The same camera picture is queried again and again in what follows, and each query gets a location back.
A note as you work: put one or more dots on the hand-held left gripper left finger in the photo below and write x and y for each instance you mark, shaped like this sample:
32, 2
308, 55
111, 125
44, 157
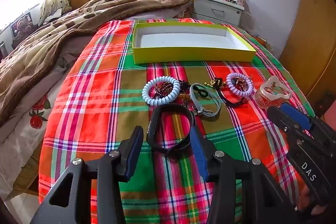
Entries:
134, 150

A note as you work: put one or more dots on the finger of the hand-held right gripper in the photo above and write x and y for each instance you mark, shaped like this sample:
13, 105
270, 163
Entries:
278, 116
296, 116

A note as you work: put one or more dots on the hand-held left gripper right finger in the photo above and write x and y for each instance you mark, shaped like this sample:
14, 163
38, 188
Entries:
199, 150

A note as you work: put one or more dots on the cream hair claw clip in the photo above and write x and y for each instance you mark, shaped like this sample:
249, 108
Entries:
275, 94

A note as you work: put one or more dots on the black wristband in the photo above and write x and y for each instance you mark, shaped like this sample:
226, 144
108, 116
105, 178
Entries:
155, 119

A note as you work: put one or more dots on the yellow cardboard box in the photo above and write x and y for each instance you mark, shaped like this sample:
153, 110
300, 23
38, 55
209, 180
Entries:
183, 40

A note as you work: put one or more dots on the person's right hand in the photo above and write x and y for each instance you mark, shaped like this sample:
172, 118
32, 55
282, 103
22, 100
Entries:
304, 197

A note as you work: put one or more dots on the amber bead charm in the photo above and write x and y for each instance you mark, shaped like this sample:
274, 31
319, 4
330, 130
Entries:
184, 98

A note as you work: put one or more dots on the red green plaid cloth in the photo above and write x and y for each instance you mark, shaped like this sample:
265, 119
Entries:
105, 98

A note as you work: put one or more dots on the orange cardboard box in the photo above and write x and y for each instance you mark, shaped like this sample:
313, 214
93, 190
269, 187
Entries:
260, 40

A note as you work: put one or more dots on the wooden door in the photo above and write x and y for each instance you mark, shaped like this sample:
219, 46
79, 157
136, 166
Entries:
312, 37

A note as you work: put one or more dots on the white floral bed sheet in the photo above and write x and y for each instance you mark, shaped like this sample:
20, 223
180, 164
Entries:
34, 113

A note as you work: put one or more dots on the grey nightstand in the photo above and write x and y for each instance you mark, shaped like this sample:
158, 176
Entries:
218, 11

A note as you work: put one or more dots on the brown patterned blanket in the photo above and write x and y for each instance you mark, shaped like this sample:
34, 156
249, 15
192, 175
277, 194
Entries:
52, 43

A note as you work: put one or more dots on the mauve bed sheet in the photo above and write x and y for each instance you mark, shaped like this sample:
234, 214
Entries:
155, 14

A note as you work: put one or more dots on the framed teddy bear picture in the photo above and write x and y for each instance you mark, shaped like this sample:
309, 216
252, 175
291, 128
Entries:
21, 26

